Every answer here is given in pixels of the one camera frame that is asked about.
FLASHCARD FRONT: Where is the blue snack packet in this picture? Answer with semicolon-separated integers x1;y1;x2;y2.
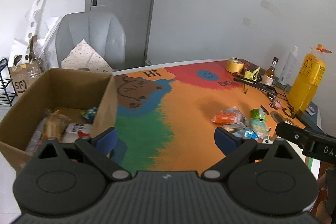
233;128;259;139

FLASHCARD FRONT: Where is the orange candy packet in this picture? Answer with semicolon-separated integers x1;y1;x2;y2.
211;112;233;125

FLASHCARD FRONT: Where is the green shiny snack bag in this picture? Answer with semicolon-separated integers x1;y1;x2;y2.
80;107;97;121

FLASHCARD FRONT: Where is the small green snack pouch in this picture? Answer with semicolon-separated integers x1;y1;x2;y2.
250;108;267;122

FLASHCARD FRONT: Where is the brown bread snack pack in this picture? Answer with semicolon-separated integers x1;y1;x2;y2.
42;110;71;143

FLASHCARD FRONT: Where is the clear white snack pack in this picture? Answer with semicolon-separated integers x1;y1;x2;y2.
25;117;47;155

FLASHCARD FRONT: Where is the teal cracker pack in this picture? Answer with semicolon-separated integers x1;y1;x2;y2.
249;119;269;139

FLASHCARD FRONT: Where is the person's right hand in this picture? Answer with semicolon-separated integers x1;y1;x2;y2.
315;166;335;224

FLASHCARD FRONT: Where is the black remote control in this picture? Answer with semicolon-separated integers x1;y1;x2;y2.
295;111;323;133

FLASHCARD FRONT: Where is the black folding stand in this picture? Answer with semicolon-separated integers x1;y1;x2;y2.
234;75;278;96

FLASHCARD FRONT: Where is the colourful cartoon table mat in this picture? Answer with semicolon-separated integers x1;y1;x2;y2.
112;61;301;173

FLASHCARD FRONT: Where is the brown cardboard box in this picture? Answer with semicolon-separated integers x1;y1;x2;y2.
1;68;117;173

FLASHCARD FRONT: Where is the yellow bread bag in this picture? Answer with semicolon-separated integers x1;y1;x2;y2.
287;44;332;113

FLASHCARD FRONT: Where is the small amber glass bottle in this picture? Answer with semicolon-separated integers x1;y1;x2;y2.
261;57;278;86

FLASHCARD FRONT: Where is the white plastic bottle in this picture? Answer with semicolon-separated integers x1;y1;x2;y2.
278;46;298;86

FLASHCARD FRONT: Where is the yellow tape roll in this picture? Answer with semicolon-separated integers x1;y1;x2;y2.
226;58;244;74

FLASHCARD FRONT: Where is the white dotted pillow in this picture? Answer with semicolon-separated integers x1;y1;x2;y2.
61;40;114;73

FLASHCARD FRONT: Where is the SF cardboard box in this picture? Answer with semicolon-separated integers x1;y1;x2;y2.
9;35;47;98

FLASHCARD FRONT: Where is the black metal rack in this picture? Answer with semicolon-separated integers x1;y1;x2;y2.
0;75;17;106

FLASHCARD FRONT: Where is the grey upholstered chair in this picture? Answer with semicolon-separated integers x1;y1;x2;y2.
55;12;126;70

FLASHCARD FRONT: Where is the white perforated foam board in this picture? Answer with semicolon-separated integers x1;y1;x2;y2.
8;0;46;67

